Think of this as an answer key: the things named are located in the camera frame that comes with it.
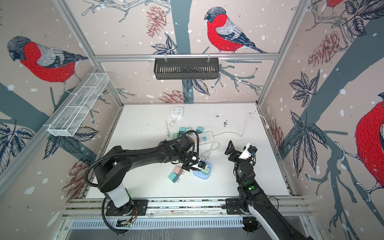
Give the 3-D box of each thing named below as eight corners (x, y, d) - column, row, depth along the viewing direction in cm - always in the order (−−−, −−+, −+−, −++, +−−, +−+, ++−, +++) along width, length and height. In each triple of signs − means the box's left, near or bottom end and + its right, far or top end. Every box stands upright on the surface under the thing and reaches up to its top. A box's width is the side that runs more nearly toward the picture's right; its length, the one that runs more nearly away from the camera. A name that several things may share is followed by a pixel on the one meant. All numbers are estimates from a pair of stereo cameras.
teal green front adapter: (167, 176, 86) (166, 175, 84) (172, 171, 88) (172, 169, 86) (175, 184, 83) (175, 183, 81) (180, 179, 85) (180, 177, 83)
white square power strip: (169, 118, 114) (168, 115, 112) (171, 109, 120) (170, 106, 118) (182, 118, 114) (182, 115, 112) (183, 109, 120) (183, 106, 118)
